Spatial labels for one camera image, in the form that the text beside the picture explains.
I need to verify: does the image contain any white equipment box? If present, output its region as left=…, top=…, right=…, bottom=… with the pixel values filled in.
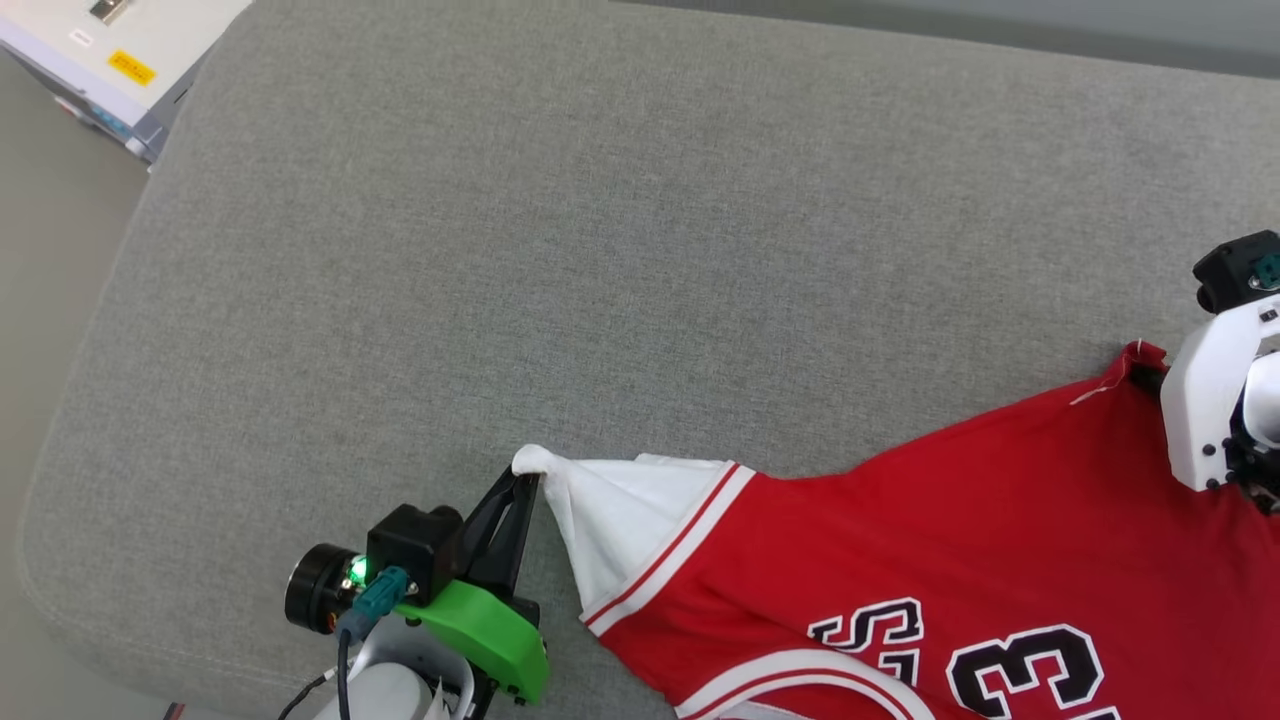
left=0, top=0, right=256, bottom=166

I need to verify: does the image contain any thin black cable white tag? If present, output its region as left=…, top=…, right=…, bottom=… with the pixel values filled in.
left=277, top=670, right=339, bottom=720

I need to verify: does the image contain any grey fabric sofa cushion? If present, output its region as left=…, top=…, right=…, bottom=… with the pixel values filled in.
left=18, top=0, right=1280, bottom=720

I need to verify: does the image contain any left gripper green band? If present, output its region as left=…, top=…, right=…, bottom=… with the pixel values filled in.
left=284, top=468, right=551, bottom=720

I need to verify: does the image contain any black cable teal connector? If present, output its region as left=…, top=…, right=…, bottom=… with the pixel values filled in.
left=336, top=564, right=413, bottom=720

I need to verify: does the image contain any red and white basketball jersey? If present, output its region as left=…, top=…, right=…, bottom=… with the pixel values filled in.
left=511, top=340, right=1280, bottom=720

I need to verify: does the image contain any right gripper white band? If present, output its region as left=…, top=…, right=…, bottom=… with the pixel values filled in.
left=1130, top=294, right=1280, bottom=513

